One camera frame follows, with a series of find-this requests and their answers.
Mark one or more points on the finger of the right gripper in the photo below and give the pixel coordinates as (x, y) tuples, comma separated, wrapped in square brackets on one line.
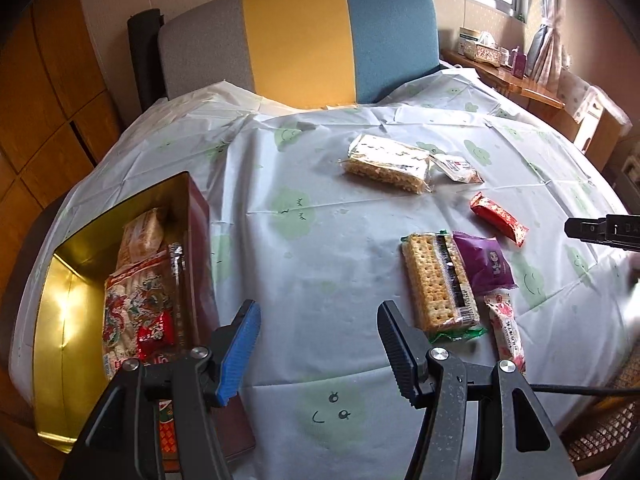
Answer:
[(614, 230)]

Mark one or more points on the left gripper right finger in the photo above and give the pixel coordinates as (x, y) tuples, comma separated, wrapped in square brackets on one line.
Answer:
[(416, 364)]

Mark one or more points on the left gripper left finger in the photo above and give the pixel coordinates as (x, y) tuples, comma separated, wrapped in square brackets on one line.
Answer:
[(220, 367)]

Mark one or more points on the large red sesame candy bag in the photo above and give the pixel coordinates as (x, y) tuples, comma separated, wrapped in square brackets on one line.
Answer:
[(131, 296)]

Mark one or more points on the orange crispy cake pack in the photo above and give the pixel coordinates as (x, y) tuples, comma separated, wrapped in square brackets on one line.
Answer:
[(142, 238)]

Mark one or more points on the small white snack packet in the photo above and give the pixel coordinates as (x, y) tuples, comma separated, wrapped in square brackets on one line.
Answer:
[(457, 168)]

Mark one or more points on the clear puffed rice cake pack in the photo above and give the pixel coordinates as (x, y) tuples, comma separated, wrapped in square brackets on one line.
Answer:
[(389, 161)]

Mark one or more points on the green cracker sandwich pack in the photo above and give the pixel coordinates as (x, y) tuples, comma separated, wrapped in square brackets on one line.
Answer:
[(444, 303)]

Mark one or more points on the small red candy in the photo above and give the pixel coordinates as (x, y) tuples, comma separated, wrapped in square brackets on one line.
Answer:
[(155, 337)]

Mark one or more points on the pink floral snack bar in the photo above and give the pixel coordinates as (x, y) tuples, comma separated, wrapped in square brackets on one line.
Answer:
[(505, 329)]

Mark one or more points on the purple snack packet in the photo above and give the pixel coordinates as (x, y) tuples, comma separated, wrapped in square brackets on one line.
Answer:
[(484, 263)]

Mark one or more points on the red patterned candy bar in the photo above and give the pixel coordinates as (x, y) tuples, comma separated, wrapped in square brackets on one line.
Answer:
[(499, 218)]

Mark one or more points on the red gold gift box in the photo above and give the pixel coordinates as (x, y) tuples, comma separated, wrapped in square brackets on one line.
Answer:
[(68, 374)]

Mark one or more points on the wooden side desk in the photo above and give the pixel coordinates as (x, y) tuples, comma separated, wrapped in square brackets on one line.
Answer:
[(503, 81)]

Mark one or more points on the wicker chair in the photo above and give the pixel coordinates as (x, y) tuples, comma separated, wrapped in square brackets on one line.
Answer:
[(596, 436)]

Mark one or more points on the purple small box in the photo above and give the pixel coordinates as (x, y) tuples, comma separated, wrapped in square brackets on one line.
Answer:
[(518, 65)]

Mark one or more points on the patterned tissue box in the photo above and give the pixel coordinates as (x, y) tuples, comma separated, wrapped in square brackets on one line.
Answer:
[(479, 46)]

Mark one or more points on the grey yellow blue chair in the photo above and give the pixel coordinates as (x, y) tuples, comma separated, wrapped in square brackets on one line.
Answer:
[(302, 53)]

